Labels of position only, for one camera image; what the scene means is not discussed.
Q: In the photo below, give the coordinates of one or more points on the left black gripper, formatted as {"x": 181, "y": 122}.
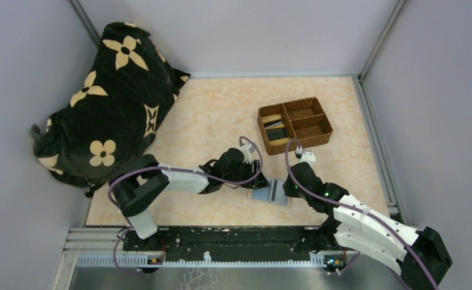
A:
{"x": 256, "y": 177}

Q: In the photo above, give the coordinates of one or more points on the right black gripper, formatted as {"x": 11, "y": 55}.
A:
{"x": 297, "y": 171}

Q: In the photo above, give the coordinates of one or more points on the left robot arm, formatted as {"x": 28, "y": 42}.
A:
{"x": 137, "y": 186}

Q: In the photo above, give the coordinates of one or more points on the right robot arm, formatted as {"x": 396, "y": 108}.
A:
{"x": 419, "y": 257}

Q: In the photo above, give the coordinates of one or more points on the cards in basket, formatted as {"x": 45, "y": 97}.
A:
{"x": 275, "y": 129}

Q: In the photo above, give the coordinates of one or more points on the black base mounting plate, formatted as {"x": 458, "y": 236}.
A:
{"x": 235, "y": 244}

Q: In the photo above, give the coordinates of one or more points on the brown woven divided basket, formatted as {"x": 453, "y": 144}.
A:
{"x": 305, "y": 119}

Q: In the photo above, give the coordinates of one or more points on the black floral blanket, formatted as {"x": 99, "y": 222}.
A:
{"x": 114, "y": 117}

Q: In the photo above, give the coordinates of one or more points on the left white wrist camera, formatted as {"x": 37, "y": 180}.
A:
{"x": 247, "y": 149}

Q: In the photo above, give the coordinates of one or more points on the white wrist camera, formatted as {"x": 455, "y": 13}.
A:
{"x": 305, "y": 156}
{"x": 247, "y": 149}

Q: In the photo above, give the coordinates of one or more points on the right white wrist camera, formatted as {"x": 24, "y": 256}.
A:
{"x": 305, "y": 156}

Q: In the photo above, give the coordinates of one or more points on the aluminium frame rail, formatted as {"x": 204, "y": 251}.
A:
{"x": 400, "y": 15}

